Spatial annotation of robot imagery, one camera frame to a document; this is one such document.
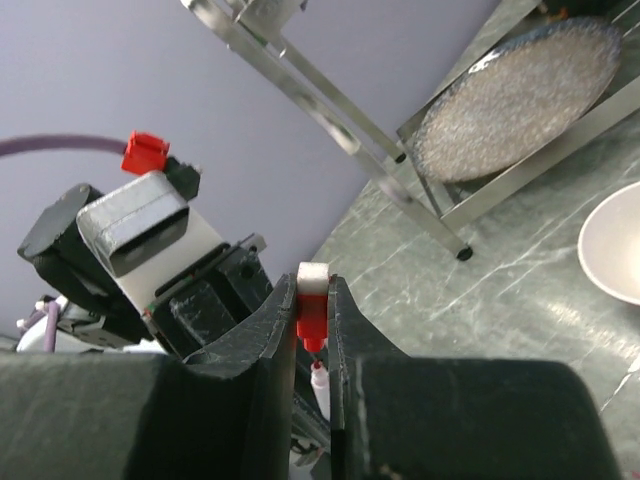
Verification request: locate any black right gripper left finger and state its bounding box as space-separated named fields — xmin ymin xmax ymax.
xmin=1 ymin=275 xmax=297 ymax=479

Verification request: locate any steel dish rack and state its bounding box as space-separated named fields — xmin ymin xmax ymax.
xmin=186 ymin=1 xmax=639 ymax=261

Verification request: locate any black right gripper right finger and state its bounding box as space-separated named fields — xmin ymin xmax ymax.
xmin=328 ymin=276 xmax=622 ymax=479

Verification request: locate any glass textured plate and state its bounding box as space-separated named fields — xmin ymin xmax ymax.
xmin=411 ymin=17 xmax=623 ymax=183

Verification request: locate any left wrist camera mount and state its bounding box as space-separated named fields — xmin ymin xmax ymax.
xmin=76 ymin=134 xmax=224 ymax=313

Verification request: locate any white paper cup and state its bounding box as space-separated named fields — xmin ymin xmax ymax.
xmin=577 ymin=183 xmax=639 ymax=306

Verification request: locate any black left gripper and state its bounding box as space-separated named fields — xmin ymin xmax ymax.
xmin=144 ymin=232 xmax=331 ymax=451

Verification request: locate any white pen red cap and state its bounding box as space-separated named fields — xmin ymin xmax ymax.
xmin=310 ymin=360 xmax=331 ymax=421

